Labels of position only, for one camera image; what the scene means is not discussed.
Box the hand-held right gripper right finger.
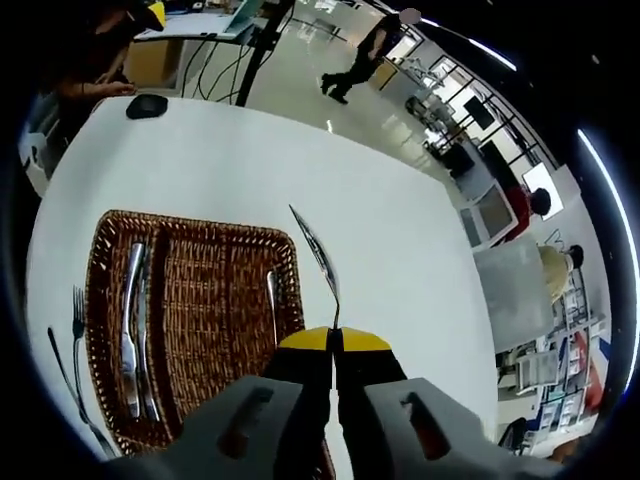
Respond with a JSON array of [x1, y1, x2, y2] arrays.
[[330, 327, 561, 480]]

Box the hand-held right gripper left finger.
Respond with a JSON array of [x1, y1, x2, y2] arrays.
[[102, 327, 335, 480]]

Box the steel spoon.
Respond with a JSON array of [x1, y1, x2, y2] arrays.
[[265, 269, 281, 347]]

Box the steel table knife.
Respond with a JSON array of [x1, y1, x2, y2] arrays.
[[288, 203, 342, 331], [137, 247, 162, 422], [121, 242, 146, 419]]

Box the brown wicker utensil storage tray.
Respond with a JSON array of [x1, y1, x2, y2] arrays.
[[84, 208, 337, 479]]

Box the steel fork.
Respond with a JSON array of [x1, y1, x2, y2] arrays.
[[71, 284, 117, 457]]

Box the wooden side cabinet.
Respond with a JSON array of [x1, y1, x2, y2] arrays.
[[123, 38, 185, 92]]

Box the person's black clothing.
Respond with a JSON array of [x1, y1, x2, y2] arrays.
[[29, 0, 146, 101]]

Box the black oval puck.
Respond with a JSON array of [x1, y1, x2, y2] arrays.
[[124, 93, 170, 121]]

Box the black tripod stand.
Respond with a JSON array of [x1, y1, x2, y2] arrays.
[[233, 0, 297, 109]]

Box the black office chair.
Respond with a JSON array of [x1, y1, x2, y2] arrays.
[[499, 417, 529, 447]]

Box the grey desk partition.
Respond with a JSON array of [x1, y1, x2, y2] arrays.
[[472, 233, 555, 347]]

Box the white mesh office chair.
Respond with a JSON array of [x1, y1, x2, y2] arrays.
[[516, 348, 560, 397]]

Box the shelf with white boxes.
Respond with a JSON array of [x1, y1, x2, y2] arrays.
[[499, 299, 614, 441]]

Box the black computer case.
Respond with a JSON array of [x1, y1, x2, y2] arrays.
[[447, 144, 476, 176]]

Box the black monitor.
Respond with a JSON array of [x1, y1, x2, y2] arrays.
[[478, 139, 517, 187]]

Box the white display screen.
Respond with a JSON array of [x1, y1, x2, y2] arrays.
[[522, 164, 565, 222]]

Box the black television on stand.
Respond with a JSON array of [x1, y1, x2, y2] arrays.
[[462, 94, 495, 127]]

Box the white frame office chair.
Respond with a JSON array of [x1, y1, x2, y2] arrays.
[[458, 183, 520, 250]]

